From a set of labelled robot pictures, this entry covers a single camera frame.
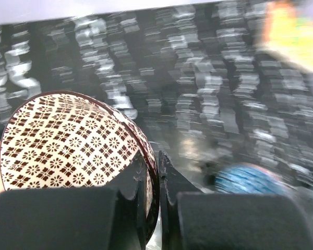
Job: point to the brown patterned ceramic bowl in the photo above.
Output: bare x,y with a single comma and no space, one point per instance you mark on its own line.
66,140

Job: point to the blue orange patterned bowl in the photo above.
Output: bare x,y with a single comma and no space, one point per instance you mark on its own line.
249,179

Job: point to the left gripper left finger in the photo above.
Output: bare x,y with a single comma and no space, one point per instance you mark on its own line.
107,217

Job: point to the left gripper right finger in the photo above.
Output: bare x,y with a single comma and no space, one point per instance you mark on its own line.
191,219

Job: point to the orange green book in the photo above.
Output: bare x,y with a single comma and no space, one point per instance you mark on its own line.
287,34

